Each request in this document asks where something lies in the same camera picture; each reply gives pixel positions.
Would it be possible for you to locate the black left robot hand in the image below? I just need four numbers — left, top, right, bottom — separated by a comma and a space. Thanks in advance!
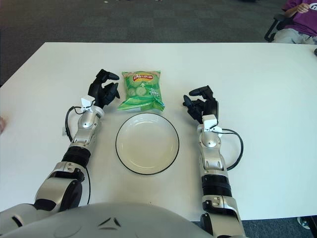
88, 69, 121, 109

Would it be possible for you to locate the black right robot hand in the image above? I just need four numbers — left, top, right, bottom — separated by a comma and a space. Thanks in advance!
182, 85, 220, 124

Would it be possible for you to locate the green potato chips bag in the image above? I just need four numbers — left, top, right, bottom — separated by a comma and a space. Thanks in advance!
117, 70, 166, 113

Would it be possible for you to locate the white plate with black rim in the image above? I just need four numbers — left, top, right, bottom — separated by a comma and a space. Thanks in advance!
115, 113, 180, 176

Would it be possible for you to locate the black office chair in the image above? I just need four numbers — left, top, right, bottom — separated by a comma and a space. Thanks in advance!
264, 13, 289, 42

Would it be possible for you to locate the person in purple shirt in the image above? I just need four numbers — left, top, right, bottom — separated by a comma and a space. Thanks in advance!
273, 0, 317, 45

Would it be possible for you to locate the grey robot torso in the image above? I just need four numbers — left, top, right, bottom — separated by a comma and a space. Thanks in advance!
0, 202, 209, 238

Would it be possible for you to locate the chair caster wheel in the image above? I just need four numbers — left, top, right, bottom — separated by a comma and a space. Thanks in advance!
297, 217, 310, 229

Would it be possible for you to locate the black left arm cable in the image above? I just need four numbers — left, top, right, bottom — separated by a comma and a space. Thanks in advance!
64, 105, 92, 205

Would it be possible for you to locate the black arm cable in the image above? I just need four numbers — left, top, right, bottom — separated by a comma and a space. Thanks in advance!
217, 128, 244, 171
64, 105, 92, 205

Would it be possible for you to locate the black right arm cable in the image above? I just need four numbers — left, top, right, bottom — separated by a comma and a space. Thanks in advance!
217, 128, 244, 171

